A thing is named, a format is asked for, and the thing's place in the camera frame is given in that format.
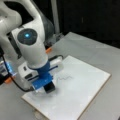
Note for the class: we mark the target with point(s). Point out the black whiteboard eraser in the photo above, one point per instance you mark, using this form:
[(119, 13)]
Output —
[(49, 87)]

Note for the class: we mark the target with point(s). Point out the white whiteboard panel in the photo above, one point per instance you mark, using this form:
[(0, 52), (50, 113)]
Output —
[(76, 86)]

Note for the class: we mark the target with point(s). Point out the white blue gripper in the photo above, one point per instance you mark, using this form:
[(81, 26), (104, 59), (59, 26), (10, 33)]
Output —
[(37, 79)]

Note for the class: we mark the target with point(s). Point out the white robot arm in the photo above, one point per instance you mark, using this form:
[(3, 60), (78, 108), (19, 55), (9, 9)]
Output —
[(30, 37)]

